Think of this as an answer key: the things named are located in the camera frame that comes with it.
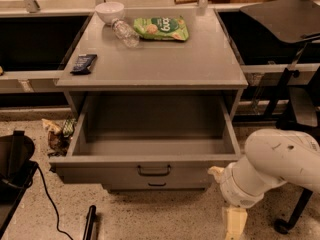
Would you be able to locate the black bar on floor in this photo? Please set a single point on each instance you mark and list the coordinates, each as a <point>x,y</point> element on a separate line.
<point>90,231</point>

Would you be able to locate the snack bags pile on floor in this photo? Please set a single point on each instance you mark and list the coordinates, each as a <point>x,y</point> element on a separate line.
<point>59,137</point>

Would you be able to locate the black stand with cable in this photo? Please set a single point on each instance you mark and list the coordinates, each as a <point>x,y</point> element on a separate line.
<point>16,176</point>

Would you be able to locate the black drawer handle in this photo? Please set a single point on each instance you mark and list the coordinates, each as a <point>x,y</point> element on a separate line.
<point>154,171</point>

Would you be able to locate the green chip bag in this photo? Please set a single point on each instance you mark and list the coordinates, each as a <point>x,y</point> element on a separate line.
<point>162,28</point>

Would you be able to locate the grey cabinet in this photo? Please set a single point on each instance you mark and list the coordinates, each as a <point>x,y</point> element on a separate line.
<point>204,64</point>

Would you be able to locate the white bowl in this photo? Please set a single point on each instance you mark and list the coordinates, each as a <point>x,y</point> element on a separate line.
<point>108,11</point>

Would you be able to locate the grey lower drawer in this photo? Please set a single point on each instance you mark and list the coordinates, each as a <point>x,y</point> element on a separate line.
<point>163,186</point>

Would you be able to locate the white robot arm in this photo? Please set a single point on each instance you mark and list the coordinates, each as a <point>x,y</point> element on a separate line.
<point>272,158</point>

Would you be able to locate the grey top drawer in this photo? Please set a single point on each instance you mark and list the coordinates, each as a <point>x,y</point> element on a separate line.
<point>116,133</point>

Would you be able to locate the grey drawer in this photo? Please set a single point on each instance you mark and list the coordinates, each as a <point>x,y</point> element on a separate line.
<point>163,186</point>
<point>116,133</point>

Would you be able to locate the clear plastic water bottle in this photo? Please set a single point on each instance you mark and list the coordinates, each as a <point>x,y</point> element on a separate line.
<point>125,33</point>

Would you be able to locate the black office chair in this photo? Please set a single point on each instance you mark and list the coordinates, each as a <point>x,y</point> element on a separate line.
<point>294,22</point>

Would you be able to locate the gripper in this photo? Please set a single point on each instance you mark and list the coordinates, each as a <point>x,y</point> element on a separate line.
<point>234,188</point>

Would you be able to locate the dark blue snack bar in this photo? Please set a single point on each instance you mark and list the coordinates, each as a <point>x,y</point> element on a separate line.
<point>83,64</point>

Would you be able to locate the wooden stick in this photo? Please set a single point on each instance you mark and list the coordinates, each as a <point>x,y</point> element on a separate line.
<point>184,1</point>

